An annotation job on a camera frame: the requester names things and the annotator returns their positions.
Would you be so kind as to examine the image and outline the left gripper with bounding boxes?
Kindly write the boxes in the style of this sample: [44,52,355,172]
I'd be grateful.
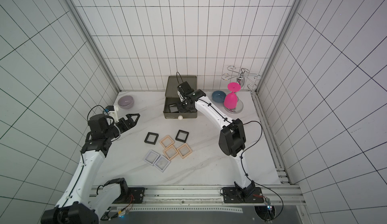
[105,114,141,139]

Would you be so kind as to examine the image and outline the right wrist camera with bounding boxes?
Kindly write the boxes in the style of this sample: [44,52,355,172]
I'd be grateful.
[177,81,194,97]

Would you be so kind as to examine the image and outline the white brooch box left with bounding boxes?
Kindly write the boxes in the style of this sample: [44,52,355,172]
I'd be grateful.
[143,150,160,166]

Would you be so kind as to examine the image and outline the white brooch box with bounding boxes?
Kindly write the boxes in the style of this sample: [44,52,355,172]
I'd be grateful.
[143,150,160,166]
[153,155,170,172]

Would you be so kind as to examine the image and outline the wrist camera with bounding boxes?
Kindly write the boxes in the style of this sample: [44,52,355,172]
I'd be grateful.
[177,81,194,97]
[105,106,119,123]

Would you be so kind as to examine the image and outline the black brooch box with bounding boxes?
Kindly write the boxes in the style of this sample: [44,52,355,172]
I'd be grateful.
[175,130,189,143]
[144,132,159,145]
[168,103,179,113]

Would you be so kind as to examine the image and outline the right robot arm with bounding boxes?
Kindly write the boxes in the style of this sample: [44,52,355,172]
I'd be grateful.
[177,86,264,203]

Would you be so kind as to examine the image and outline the aluminium mounting rail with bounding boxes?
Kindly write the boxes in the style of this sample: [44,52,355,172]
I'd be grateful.
[108,185,306,214]

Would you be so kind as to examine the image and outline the peach brooch box top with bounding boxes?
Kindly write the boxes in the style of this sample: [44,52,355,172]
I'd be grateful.
[160,135,175,149]

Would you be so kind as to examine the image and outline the three-tier drawer cabinet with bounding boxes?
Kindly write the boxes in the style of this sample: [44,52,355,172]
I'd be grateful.
[163,75,198,119]

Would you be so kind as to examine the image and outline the chrome glass rack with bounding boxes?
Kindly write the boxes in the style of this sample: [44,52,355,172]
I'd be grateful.
[222,65,262,114]

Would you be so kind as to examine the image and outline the purple bowl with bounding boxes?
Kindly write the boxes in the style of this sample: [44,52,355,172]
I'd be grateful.
[118,96,135,109]

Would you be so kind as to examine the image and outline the white brooch box right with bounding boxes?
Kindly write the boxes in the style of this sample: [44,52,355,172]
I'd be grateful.
[153,155,170,172]

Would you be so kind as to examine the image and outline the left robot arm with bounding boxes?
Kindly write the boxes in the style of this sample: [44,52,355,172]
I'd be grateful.
[40,113,140,224]

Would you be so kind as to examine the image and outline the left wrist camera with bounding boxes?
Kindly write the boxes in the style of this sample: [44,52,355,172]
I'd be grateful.
[105,106,119,123]

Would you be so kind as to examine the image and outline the pink plastic goblet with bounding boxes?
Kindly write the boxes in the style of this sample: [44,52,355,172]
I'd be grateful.
[223,82,241,109]

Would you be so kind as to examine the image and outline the peach brooch box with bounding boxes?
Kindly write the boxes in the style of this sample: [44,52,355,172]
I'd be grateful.
[160,135,175,149]
[177,143,192,159]
[163,144,179,161]

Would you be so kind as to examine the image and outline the blue bowl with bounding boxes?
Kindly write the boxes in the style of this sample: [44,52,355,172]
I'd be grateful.
[212,91,227,103]

